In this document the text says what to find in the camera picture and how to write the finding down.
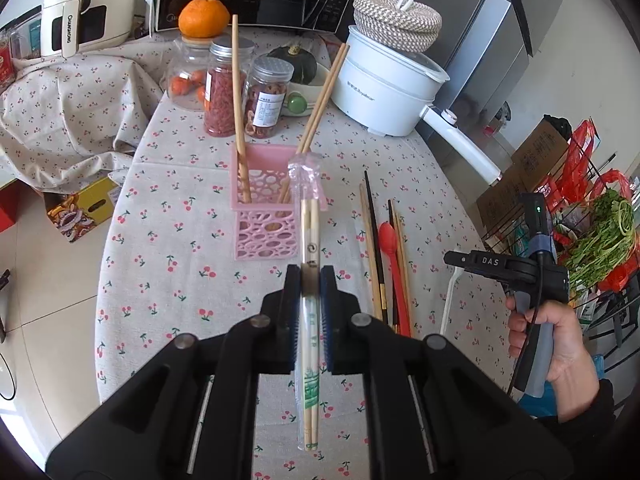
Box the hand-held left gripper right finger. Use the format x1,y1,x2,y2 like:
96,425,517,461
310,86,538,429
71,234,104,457
320,265,576,480

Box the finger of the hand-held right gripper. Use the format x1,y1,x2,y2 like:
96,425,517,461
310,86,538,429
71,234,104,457
444,251,505,281

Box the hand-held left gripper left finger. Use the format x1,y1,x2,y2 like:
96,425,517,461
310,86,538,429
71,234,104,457
45,264,303,480

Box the pink perforated utensil holder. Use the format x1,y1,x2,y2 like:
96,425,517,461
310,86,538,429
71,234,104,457
230,143,328,261

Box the plastic-wrapped disposable chopsticks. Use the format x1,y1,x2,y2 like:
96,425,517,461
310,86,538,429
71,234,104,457
287,154,326,453

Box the red plastic spoon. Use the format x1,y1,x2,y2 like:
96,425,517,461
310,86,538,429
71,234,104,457
378,222,412,339

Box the person's right forearm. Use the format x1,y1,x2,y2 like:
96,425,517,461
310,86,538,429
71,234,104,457
530,379,617,441

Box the person's right hand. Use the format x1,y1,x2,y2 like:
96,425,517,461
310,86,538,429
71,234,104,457
505,296,599,423

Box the bunch of green herbs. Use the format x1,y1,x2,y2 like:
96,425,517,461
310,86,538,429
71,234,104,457
562,190,638,298

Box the red snack packet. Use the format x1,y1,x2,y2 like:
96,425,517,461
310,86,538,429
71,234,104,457
540,176,565,211

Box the blue plastic item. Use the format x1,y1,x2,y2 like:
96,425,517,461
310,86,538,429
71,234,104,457
517,382,558,418

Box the brown cardboard box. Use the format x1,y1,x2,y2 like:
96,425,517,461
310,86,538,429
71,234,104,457
475,120,571,226

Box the cherry print tablecloth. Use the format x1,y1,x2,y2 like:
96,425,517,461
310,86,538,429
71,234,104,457
0,27,521,480

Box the red plastic bag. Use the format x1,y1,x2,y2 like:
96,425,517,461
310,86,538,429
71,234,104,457
560,120,601,191

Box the white electric cooking pot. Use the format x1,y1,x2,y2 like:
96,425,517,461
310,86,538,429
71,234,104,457
330,25,503,186

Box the jar of dried fruit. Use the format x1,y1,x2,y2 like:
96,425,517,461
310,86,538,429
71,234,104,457
243,56,295,138

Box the grey refrigerator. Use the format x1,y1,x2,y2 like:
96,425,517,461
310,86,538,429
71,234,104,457
435,0,576,171

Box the white bowl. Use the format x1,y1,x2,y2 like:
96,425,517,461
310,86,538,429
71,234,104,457
282,65,332,118

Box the jar of red goji berries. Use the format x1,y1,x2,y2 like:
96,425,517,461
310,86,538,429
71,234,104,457
203,37,256,138

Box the yellow printed carton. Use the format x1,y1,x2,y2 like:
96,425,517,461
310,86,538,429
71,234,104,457
46,176,121,243

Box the dark green pumpkin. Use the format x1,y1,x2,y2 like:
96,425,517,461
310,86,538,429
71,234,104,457
266,44,318,85

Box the woven lidded basket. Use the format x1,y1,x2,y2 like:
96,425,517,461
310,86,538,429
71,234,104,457
352,0,443,53

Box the glass jar with small oranges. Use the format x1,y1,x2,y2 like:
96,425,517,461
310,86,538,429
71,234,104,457
165,35,216,112

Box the red box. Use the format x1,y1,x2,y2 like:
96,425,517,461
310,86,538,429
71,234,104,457
0,182,16,233

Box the orange mandarin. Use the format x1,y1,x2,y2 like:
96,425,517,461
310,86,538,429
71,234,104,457
178,0,227,39

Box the cream air fryer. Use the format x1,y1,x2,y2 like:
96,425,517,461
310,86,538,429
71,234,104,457
40,0,143,58

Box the clear plastic container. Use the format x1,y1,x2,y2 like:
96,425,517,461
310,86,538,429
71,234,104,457
10,7,46,61

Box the black wire rack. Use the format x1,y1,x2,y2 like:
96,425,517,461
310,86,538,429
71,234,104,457
480,120,640,361

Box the black floor cable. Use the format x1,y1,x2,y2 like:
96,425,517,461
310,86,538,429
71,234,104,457
0,352,18,401

